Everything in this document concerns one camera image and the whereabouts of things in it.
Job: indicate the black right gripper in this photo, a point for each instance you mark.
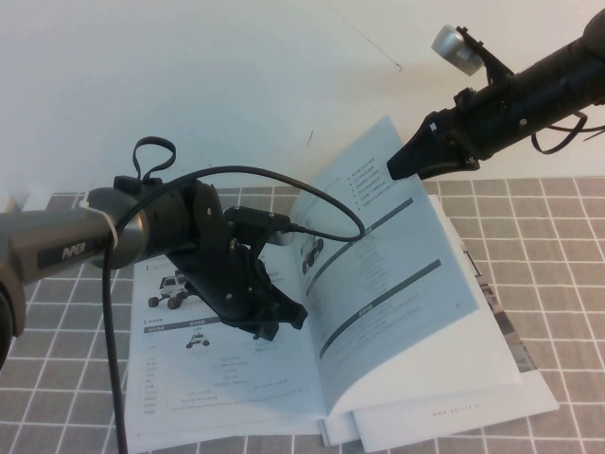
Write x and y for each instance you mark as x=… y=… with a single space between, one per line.
x=451 y=132

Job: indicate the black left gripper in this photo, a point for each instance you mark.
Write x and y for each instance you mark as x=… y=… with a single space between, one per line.
x=227 y=284

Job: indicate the white product catalogue book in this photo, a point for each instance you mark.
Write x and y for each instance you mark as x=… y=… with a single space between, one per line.
x=227 y=378

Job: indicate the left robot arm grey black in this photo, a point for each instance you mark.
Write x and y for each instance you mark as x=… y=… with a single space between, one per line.
x=71 y=246

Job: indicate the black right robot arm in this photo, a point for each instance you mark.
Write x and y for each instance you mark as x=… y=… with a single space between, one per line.
x=558 y=75

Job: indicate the plain white booklet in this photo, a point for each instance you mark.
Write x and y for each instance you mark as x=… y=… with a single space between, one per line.
x=340 y=428

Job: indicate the grey white-checked tablecloth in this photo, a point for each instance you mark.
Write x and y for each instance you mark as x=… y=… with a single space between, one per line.
x=558 y=293

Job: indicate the white zip tie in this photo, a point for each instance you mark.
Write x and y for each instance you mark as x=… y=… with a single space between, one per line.
x=113 y=232

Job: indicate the black left camera bracket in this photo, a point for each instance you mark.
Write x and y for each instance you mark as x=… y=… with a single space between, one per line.
x=255 y=217

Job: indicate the black camera bracket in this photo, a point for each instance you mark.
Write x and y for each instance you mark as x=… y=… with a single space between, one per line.
x=255 y=217
x=494 y=71

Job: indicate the black right camera bracket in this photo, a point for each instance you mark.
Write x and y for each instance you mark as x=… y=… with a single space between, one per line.
x=494 y=71

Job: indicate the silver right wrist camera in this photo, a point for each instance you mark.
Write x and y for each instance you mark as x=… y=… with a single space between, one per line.
x=454 y=47

